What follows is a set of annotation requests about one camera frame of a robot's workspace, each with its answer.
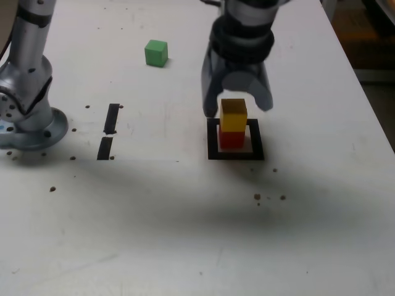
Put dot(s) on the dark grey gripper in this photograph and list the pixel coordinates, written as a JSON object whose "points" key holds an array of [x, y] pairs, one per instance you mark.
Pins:
{"points": [[243, 67]]}

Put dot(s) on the yellow cube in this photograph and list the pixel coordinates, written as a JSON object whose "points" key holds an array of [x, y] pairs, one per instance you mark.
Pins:
{"points": [[233, 120]]}

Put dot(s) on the red cube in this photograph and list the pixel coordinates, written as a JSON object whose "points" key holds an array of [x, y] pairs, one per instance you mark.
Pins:
{"points": [[231, 140]]}

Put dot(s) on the green cube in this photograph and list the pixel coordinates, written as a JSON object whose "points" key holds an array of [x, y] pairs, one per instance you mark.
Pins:
{"points": [[155, 54]]}

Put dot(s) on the black tape square outline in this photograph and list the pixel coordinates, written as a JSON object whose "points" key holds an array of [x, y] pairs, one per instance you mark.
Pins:
{"points": [[234, 156]]}

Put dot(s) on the black tape strip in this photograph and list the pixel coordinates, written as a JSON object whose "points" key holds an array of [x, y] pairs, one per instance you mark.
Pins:
{"points": [[111, 120]]}

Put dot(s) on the grey metal bar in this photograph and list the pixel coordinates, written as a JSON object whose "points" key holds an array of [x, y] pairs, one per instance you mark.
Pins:
{"points": [[376, 75]]}

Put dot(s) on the grey metal post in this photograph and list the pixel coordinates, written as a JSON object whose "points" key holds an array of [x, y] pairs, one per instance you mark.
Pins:
{"points": [[330, 7]]}

